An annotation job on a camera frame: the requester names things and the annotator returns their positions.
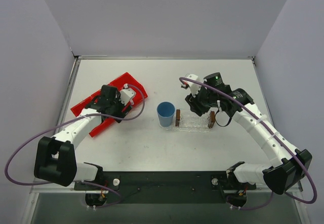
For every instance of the clear textured holder with wood ends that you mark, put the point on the clear textured holder with wood ends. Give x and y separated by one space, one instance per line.
186 119

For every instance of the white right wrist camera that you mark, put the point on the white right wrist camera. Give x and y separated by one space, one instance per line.
191 84

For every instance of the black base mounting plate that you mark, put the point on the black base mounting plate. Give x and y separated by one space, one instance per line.
167 187

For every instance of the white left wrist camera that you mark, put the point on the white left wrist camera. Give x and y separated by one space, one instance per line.
126 94

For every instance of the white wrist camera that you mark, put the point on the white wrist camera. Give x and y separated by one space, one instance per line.
191 84
126 94

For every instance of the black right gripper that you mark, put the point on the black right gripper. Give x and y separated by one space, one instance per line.
195 105

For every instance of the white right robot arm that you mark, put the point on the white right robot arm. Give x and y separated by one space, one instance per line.
287 164

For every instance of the clear textured glass tray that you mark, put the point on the clear textured glass tray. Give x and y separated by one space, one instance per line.
173 128

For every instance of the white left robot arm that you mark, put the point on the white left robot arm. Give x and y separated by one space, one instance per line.
55 156

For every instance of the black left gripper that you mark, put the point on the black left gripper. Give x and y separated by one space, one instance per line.
114 111

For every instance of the blue plastic cup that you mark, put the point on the blue plastic cup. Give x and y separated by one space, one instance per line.
165 112

